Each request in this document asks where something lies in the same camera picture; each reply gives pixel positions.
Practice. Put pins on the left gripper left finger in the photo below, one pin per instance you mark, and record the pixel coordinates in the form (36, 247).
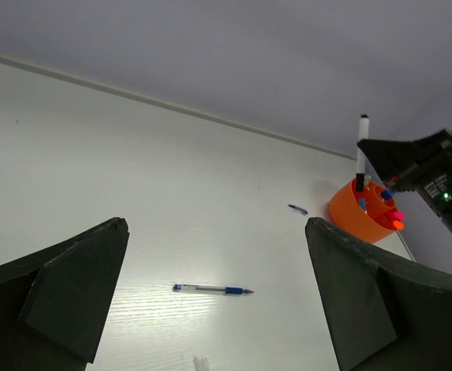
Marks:
(54, 303)

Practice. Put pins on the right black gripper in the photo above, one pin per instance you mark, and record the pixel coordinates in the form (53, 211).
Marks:
(409, 165)

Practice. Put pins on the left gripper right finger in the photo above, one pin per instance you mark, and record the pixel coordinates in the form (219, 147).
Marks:
(383, 312)

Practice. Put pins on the dark blue pen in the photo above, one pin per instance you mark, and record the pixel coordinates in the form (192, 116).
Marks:
(387, 194)

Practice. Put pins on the pink black highlighter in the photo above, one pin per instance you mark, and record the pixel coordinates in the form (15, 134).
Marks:
(395, 215)

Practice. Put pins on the orange black highlighter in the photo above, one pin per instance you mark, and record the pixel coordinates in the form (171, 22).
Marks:
(397, 224)

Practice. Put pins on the black capped white marker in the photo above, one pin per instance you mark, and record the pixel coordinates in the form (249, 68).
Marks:
(360, 158)

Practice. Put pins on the light blue pen cap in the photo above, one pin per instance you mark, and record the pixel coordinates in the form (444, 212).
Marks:
(363, 205)

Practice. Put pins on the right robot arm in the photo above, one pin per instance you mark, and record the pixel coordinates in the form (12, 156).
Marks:
(438, 196)

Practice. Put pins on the orange round compartment container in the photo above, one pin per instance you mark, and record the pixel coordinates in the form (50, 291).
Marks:
(346, 213)

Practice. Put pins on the blue ballpoint pen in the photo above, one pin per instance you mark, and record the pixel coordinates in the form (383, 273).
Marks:
(192, 288)

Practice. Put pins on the small blue pen cap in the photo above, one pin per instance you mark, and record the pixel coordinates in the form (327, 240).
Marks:
(298, 209)

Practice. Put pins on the clear pen cap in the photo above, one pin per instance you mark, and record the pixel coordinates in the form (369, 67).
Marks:
(201, 364)

